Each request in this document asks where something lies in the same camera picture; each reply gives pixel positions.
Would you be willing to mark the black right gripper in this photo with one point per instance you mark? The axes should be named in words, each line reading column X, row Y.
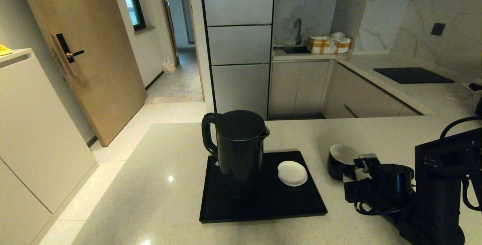
column 359, row 191

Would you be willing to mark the black cup white inside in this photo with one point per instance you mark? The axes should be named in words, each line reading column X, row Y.
column 335, row 166

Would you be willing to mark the white saucer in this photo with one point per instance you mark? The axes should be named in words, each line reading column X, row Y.
column 292, row 173

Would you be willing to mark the black electric kettle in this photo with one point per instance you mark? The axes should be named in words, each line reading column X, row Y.
column 241, row 154

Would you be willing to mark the beige cabinet under cooktop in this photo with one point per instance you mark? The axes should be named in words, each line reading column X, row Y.
column 365, row 98

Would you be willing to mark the black rectangular serving tray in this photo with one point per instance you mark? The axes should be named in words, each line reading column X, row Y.
column 263, row 211

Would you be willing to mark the beige cabinet under sink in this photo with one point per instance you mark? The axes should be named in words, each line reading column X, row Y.
column 297, row 86

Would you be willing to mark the black induction cooktop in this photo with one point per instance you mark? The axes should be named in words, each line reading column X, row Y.
column 413, row 74

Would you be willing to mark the cardboard box with yellow tape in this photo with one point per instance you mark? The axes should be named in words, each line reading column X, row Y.
column 321, row 45

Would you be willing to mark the dark kitchen sink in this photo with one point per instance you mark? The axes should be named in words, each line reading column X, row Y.
column 295, row 49

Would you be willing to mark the white crumpled bag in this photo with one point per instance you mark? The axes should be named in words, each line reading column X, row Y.
column 338, row 36

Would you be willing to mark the dark round object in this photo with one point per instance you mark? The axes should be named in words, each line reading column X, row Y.
column 479, row 106

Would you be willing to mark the metal kitchen faucet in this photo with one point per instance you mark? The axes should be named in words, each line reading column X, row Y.
column 298, row 29

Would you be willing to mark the grey refrigerator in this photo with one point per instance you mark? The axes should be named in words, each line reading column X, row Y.
column 239, row 45

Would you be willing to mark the white plastic bag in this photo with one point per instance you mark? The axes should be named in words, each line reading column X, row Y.
column 168, row 65

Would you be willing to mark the dark framed window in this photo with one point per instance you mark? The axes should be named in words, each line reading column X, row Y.
column 134, row 0

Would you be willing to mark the light wooden door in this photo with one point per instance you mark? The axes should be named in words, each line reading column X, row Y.
column 98, row 49

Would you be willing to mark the white storage cabinet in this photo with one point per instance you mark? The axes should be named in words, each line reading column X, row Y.
column 34, row 132

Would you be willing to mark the yellow object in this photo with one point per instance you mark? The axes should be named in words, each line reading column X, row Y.
column 4, row 50

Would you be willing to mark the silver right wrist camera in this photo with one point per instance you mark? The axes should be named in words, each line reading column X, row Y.
column 366, row 163

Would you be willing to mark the black wall socket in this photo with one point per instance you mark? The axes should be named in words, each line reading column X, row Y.
column 438, row 29

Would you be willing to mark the wooden door frame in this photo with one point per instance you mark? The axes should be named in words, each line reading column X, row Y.
column 170, row 22

